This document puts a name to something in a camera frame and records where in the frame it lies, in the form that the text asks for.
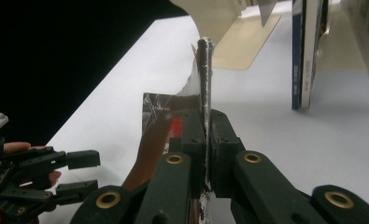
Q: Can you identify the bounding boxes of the white table board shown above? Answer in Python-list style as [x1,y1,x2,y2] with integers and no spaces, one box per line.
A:
[38,1,369,224]

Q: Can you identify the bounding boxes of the purple magazine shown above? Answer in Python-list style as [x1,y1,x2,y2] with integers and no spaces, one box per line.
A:
[291,0,330,110]

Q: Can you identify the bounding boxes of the black curtain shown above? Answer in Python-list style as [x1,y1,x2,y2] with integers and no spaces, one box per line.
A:
[0,0,190,147]

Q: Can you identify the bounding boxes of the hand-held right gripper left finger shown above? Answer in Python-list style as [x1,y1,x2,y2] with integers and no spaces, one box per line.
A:
[135,109,206,224]

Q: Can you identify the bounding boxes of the black magazine with red print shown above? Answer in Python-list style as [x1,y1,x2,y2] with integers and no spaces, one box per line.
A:
[122,36,218,224]

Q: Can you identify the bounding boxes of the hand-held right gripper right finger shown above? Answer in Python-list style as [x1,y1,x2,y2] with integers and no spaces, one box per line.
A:
[210,109,326,224]

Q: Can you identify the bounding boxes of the beige expandable bookend rack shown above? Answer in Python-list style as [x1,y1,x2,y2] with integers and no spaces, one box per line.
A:
[169,0,368,72]

